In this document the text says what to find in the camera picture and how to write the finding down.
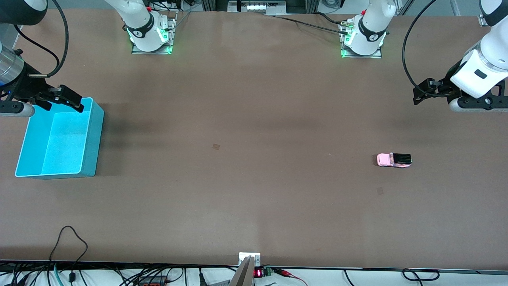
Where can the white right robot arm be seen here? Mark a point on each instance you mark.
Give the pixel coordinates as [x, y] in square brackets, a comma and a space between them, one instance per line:
[139, 20]

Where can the orange black power strip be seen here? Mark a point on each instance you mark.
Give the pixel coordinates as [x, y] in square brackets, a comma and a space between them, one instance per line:
[152, 283]

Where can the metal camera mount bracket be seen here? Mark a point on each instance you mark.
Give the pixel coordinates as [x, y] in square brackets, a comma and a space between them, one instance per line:
[250, 257]

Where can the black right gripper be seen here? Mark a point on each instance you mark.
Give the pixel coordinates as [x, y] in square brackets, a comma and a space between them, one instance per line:
[27, 88]

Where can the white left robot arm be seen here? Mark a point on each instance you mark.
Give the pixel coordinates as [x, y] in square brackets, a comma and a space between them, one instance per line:
[371, 28]

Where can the teal plastic bin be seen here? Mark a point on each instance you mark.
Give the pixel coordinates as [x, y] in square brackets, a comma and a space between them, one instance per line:
[59, 147]

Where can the aluminium corner extrusion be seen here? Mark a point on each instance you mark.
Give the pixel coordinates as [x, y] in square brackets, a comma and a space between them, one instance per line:
[483, 20]

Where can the metal frame with equipment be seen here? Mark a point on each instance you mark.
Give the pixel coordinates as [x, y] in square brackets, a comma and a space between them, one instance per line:
[258, 7]

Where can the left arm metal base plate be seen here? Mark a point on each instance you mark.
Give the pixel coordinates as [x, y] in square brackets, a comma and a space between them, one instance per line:
[361, 56]

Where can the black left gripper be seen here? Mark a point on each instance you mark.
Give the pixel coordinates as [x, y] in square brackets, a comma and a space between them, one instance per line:
[443, 89]

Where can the pink jeep toy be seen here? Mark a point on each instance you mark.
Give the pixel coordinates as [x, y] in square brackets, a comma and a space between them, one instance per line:
[385, 159]

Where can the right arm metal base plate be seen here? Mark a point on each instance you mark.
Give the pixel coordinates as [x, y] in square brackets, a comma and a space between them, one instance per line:
[152, 51]

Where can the red digit display module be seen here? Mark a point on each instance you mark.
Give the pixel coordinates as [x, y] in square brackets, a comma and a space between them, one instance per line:
[258, 273]

